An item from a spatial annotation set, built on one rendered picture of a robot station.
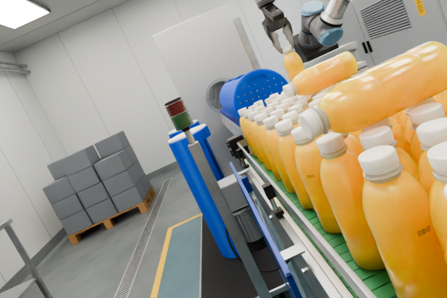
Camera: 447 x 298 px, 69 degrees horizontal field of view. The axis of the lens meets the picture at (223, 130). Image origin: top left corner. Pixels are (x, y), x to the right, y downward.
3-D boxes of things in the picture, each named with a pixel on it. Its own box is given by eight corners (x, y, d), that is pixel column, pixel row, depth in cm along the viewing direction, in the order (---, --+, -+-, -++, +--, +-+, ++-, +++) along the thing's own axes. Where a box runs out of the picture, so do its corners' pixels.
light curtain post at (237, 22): (308, 183, 316) (238, 18, 292) (311, 185, 310) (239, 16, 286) (303, 186, 316) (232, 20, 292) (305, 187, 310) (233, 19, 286)
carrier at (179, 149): (234, 264, 210) (267, 239, 222) (175, 143, 197) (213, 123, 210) (215, 252, 235) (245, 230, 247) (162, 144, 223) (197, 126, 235)
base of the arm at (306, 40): (316, 26, 189) (317, 12, 181) (330, 41, 181) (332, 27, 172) (293, 36, 189) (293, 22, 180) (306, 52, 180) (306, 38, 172)
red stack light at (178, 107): (187, 109, 112) (182, 98, 111) (187, 110, 105) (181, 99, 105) (170, 116, 111) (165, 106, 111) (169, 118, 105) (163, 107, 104)
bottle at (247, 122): (265, 155, 131) (247, 114, 129) (279, 153, 126) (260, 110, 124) (256, 163, 127) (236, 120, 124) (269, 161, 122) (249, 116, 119)
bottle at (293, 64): (308, 94, 127) (290, 50, 124) (294, 98, 132) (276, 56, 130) (316, 88, 131) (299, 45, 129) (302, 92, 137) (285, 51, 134)
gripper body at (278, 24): (283, 28, 135) (271, 0, 133) (289, 24, 127) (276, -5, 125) (266, 36, 135) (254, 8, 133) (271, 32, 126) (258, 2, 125)
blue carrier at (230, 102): (262, 109, 243) (251, 72, 239) (299, 118, 156) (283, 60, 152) (225, 121, 241) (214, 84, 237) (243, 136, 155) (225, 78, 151)
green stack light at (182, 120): (193, 122, 112) (187, 109, 112) (193, 124, 106) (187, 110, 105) (177, 130, 112) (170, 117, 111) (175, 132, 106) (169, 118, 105)
